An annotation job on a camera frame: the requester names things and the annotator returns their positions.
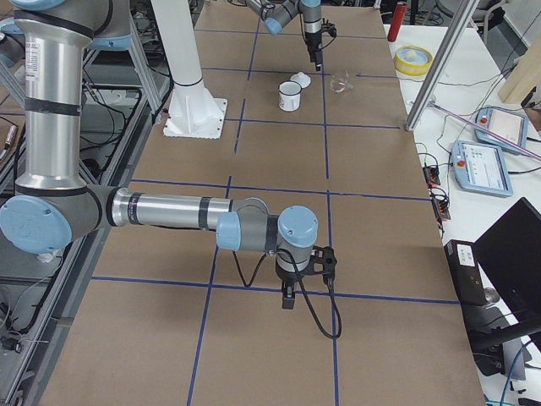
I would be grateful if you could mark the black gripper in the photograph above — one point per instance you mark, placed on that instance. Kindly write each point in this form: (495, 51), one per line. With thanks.
(313, 41)
(288, 280)

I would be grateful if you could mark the white enamel mug lid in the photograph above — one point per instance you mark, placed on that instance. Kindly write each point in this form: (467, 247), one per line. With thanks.
(303, 79)

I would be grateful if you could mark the clear glass funnel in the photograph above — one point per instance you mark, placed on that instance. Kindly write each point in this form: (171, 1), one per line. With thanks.
(340, 82)

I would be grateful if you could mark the white enamel mug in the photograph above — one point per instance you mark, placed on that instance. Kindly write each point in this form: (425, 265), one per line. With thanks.
(289, 95)

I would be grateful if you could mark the yellow tape roll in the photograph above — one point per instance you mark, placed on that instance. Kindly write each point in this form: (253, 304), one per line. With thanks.
(412, 60)

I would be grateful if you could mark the red cylinder bottle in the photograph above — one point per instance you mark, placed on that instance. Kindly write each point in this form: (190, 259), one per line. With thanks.
(398, 16)

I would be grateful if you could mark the black connector block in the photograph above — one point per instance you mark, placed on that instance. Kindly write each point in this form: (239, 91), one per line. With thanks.
(440, 204)
(431, 175)

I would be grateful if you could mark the black computer box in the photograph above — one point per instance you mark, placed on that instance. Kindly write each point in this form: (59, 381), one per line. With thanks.
(467, 283)

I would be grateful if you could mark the near teach pendant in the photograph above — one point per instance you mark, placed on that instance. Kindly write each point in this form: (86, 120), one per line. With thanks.
(481, 168)

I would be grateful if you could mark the teach pendant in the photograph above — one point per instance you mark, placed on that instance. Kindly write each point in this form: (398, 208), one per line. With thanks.
(481, 168)
(509, 125)

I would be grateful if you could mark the far teach pendant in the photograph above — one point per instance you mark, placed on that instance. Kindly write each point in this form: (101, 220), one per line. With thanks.
(509, 125)

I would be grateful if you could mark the wooden board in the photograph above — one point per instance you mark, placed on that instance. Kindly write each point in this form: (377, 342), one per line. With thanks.
(524, 76)

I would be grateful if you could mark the black laptop monitor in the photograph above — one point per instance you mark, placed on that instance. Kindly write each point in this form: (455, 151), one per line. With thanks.
(509, 253)

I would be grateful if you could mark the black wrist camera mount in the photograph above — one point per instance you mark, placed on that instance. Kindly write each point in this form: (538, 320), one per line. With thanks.
(322, 262)
(328, 28)

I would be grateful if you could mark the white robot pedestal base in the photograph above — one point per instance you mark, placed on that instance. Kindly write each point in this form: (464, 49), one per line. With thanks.
(193, 111)

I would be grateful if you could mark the aluminium frame post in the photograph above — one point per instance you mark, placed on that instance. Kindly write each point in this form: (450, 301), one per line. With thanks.
(451, 38)

